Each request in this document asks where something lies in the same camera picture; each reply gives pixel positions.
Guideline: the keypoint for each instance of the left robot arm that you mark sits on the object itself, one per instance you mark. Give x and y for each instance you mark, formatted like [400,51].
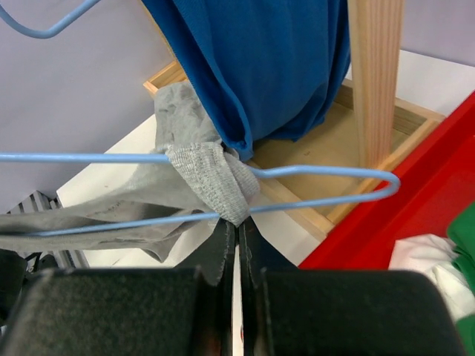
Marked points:
[13,269]

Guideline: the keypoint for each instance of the wooden clothes rack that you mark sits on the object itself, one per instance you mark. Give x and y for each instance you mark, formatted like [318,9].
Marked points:
[366,126]

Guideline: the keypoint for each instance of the grey tank top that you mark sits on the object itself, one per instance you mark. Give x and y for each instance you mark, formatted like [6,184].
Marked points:
[202,176]

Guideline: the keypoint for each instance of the red plastic bin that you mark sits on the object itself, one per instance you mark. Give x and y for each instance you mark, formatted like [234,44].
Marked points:
[437,184]

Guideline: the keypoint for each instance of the blue tank top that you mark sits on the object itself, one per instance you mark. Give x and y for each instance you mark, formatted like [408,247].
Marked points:
[261,69]

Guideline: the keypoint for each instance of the white camisole tank top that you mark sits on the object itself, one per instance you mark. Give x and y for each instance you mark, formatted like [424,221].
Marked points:
[433,257]

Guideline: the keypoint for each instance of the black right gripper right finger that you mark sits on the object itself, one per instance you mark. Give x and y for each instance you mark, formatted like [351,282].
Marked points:
[289,311]

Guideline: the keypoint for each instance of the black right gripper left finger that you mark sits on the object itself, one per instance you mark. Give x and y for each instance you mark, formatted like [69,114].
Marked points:
[184,310]

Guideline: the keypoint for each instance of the light blue hanger of grey top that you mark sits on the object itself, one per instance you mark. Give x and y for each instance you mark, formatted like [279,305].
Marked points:
[293,176]

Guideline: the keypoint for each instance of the green tank top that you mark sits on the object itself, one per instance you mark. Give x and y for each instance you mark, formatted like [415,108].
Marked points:
[461,232]

